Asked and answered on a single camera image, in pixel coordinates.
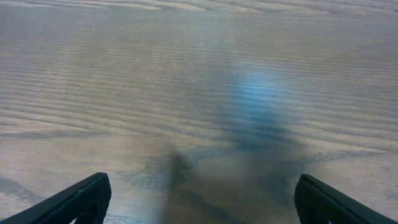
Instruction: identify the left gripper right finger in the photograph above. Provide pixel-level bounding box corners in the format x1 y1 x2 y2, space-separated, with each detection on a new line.
294 174 397 224

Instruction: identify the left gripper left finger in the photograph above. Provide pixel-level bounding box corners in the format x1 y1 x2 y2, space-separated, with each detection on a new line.
1 172 111 224

